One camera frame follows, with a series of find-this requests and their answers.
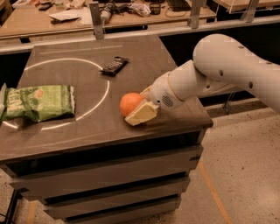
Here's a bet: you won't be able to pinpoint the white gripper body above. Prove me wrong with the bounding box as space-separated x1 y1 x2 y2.
150 72 183 111

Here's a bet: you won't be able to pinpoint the orange ball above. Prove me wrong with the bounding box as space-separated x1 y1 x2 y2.
119 93 144 117

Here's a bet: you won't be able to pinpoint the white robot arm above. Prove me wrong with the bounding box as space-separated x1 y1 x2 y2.
120 34 280 126

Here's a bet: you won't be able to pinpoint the grey metal rail frame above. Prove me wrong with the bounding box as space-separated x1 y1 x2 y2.
0 0 280 100

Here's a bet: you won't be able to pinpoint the grey drawer cabinet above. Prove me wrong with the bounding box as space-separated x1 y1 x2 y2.
0 36 212 224

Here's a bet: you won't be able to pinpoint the white papers on desk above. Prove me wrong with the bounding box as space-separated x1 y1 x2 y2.
49 10 81 21

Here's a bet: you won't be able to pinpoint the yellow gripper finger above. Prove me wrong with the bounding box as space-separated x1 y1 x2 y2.
140 87 151 100
125 100 159 126

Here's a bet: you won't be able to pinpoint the green chip bag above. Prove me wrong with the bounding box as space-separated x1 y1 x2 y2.
0 84 75 123

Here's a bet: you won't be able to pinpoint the black rxbar chocolate bar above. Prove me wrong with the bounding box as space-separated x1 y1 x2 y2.
101 56 129 76

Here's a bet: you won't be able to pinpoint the wooden background desk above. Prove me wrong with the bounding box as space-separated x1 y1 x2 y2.
0 0 217 41

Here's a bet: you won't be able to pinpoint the black keyboard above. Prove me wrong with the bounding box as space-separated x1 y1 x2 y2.
166 0 191 11

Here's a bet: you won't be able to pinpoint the black cup on desk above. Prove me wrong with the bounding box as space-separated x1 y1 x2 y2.
150 3 161 15

